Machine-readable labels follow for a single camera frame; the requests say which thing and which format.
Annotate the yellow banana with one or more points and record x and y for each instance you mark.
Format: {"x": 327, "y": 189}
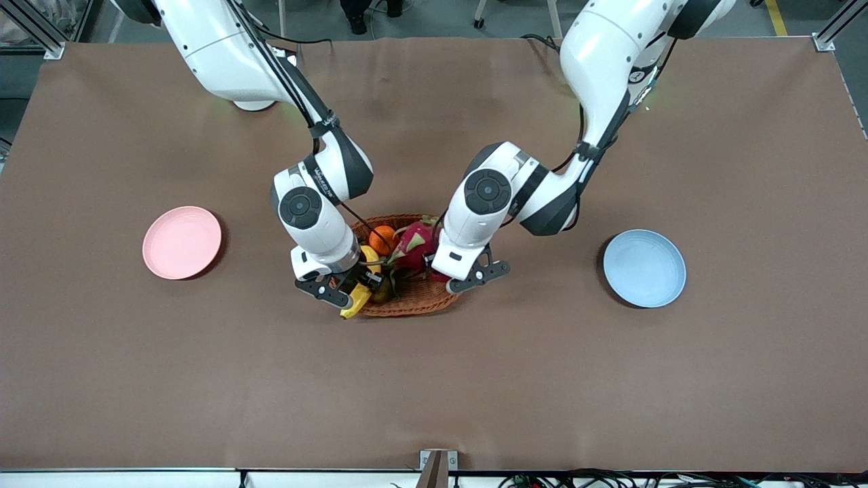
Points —
{"x": 356, "y": 301}

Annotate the black shoe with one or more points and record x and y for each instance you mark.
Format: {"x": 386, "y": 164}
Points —
{"x": 356, "y": 20}
{"x": 395, "y": 8}

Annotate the aluminium frame post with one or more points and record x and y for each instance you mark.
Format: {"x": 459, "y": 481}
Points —
{"x": 824, "y": 42}
{"x": 47, "y": 46}

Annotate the pink plate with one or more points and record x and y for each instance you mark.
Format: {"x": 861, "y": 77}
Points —
{"x": 182, "y": 242}

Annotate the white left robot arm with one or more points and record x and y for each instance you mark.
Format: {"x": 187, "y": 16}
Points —
{"x": 610, "y": 47}

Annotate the light blue plate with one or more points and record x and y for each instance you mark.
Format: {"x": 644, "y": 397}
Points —
{"x": 644, "y": 271}

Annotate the pink dragon fruit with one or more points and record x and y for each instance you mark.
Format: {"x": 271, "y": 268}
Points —
{"x": 417, "y": 245}

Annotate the metal frame bracket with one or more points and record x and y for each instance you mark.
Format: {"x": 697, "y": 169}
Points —
{"x": 437, "y": 471}

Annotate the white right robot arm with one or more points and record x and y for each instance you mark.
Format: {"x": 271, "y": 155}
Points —
{"x": 224, "y": 47}

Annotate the white table edge rail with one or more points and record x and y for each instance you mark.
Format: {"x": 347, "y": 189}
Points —
{"x": 135, "y": 480}

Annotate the brown-green kiwi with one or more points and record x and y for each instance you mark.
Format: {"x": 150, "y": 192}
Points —
{"x": 383, "y": 293}

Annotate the brown table cover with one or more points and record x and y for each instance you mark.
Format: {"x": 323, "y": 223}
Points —
{"x": 434, "y": 393}

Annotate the orange mandarin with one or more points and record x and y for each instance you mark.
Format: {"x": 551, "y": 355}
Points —
{"x": 383, "y": 238}

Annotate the dark red apple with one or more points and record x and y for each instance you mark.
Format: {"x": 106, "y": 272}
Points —
{"x": 441, "y": 276}

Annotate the white chair base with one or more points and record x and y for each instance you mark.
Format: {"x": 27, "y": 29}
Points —
{"x": 555, "y": 20}

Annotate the brown woven wicker basket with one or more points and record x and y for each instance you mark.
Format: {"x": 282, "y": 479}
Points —
{"x": 413, "y": 298}

